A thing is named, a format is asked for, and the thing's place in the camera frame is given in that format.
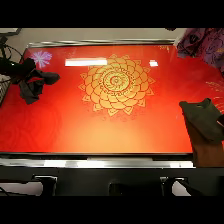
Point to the black garment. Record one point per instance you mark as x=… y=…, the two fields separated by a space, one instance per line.
x=33 y=90

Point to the olive green T-shirt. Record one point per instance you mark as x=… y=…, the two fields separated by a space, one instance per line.
x=200 y=116

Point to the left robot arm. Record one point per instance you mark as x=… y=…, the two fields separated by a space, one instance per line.
x=50 y=184

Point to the brown garment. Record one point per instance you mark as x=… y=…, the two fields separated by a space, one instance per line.
x=204 y=154

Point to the purple patterned garment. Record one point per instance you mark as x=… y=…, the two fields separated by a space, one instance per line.
x=206 y=46

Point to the silver frame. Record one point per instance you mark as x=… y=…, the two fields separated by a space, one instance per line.
x=100 y=163

